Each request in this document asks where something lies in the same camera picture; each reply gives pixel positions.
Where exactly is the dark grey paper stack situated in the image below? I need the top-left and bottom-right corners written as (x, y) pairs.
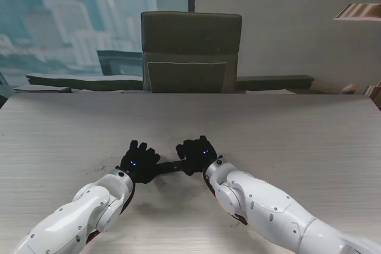
top-left (13, 85), bottom-right (72, 93)

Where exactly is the black remote control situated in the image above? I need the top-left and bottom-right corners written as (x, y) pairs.
top-left (153, 161), bottom-right (187, 177)

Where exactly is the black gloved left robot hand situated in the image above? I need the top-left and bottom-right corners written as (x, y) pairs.
top-left (120, 140), bottom-right (161, 186)

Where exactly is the brown wooden wall shelf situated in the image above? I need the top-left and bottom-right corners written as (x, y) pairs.
top-left (333, 3), bottom-right (381, 21)

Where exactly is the red black right arm cable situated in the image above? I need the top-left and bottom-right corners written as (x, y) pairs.
top-left (204, 176), bottom-right (249, 227)

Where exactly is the dark grey office chair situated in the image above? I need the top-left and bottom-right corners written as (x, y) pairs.
top-left (140, 11), bottom-right (242, 93)

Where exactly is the short dark low ledge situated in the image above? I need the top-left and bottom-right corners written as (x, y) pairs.
top-left (236, 74), bottom-right (315, 90)

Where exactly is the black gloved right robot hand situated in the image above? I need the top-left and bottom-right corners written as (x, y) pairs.
top-left (175, 136), bottom-right (217, 177)

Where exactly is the red black left arm cable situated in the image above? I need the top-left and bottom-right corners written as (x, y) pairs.
top-left (85, 187), bottom-right (136, 247)

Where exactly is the red black arm cable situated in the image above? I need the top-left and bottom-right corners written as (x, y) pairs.
top-left (204, 176), bottom-right (249, 227)
top-left (85, 187), bottom-right (136, 247)

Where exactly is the long dark low ledge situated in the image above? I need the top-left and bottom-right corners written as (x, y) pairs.
top-left (26, 74), bottom-right (143, 91)

